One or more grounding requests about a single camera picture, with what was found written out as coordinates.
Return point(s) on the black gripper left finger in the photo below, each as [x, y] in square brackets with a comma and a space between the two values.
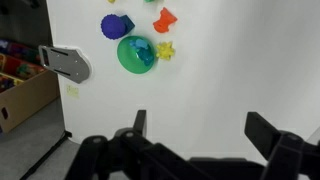
[133, 156]

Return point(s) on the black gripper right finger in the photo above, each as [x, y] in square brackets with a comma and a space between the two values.
[286, 153]

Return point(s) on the yellow spiky toy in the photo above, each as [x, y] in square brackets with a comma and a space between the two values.
[165, 51]

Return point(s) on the light blue animal toy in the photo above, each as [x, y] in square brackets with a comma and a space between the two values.
[140, 44]

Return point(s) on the green plastic bowl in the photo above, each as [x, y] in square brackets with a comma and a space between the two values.
[128, 59]

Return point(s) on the teal animal toy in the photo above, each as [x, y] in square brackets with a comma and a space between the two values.
[146, 55]

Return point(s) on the purple bumpy ball toy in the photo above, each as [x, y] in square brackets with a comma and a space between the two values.
[112, 27]

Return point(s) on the orange animal toy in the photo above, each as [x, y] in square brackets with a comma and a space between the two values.
[164, 22]

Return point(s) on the green cube toy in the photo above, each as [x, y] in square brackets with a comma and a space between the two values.
[149, 0]

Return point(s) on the yellow chunky toy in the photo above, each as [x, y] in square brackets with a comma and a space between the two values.
[111, 1]

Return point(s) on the black tripod stand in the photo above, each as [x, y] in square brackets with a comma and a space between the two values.
[46, 156]

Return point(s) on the pale yellow sticky note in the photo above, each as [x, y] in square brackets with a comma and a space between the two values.
[72, 91]

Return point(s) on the grey metal mounting plate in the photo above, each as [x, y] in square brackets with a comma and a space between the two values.
[66, 63]

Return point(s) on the cardboard box with toys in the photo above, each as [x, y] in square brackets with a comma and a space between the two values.
[26, 100]

